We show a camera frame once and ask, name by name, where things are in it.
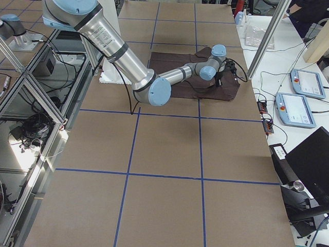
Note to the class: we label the aluminium frame post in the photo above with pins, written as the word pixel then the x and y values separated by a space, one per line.
pixel 275 20

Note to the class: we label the silver metal cup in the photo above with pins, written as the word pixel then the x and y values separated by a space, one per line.
pixel 297 186

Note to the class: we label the dark brown t-shirt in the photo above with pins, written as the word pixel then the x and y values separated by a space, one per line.
pixel 195 87

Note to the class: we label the grey control box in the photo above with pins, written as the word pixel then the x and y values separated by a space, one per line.
pixel 45 67

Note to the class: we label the red fire extinguisher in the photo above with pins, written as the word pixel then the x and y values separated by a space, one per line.
pixel 239 7

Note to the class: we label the white pedestal column base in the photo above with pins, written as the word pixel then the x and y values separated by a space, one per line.
pixel 109 73

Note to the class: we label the clear plastic bag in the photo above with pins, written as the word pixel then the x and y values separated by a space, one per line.
pixel 254 35

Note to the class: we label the wooden beam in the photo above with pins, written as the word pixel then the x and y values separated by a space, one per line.
pixel 318 47

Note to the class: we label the black stand base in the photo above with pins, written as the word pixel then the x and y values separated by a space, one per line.
pixel 306 215

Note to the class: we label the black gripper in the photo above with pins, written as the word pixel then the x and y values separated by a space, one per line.
pixel 220 74

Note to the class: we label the far teach pendant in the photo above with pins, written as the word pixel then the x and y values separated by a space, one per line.
pixel 307 83

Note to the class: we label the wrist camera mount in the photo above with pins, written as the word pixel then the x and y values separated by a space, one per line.
pixel 230 66

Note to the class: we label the light blue white bottle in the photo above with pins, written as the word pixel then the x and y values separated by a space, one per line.
pixel 239 18

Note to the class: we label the teach pendant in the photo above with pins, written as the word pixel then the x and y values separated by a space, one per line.
pixel 294 110
pixel 307 83

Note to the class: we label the near teach pendant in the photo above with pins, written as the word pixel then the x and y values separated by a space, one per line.
pixel 294 110

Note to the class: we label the aluminium frame table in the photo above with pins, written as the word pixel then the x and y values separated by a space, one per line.
pixel 37 113

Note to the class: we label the black box white label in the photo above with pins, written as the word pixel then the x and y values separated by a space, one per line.
pixel 282 168

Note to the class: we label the near black orange connector box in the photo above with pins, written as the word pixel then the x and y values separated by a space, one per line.
pixel 268 126

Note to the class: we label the far black orange connector box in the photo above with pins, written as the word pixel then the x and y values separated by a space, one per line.
pixel 262 106

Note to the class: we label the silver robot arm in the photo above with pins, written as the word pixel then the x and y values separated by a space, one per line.
pixel 11 26
pixel 87 19

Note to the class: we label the black orange connector box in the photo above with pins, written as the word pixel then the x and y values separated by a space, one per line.
pixel 262 106
pixel 268 126

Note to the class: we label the black laptop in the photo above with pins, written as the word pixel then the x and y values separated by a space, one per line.
pixel 309 161

